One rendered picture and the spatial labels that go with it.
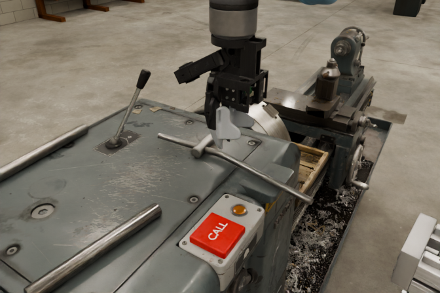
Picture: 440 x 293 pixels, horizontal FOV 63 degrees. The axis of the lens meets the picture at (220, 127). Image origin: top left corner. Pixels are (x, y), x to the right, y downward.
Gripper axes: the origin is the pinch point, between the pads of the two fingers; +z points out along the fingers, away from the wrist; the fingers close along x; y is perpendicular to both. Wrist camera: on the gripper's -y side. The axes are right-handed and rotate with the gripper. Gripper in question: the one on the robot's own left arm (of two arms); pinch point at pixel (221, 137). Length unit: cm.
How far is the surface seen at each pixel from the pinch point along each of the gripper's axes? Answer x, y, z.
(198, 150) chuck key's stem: -3.2, -3.1, 2.2
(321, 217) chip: 72, 7, 75
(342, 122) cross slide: 82, 6, 33
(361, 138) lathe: 100, 12, 49
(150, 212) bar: -20.9, 0.3, 2.2
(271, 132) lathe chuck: 24.7, -0.2, 11.2
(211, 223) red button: -17.3, 9.0, 2.9
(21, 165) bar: -23.4, -28.2, 2.8
